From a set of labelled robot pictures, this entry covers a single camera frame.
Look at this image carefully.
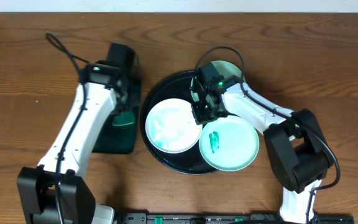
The round black tray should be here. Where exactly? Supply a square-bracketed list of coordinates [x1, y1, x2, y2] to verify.
[139, 70, 217, 175]

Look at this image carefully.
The black rectangular water tray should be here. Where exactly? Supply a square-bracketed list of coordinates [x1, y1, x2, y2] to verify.
[91, 74, 142, 155]

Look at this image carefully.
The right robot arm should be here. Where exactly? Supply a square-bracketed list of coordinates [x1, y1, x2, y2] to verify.
[190, 81, 339, 223]

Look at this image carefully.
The mint green plate with stain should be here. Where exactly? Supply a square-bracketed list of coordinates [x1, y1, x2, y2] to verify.
[199, 116, 260, 172]

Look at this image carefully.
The mint green rear plate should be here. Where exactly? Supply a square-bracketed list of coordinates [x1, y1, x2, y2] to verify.
[190, 60, 241, 102]

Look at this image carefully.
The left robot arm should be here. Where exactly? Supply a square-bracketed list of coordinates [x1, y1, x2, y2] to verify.
[17, 75, 141, 223]

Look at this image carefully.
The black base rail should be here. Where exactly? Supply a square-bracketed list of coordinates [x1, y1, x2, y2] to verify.
[112, 212, 355, 224]

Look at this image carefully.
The white plate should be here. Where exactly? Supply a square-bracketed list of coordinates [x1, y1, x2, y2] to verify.
[145, 98, 203, 154]

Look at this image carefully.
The green yellow sponge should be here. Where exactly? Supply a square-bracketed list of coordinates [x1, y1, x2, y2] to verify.
[112, 111, 135, 126]

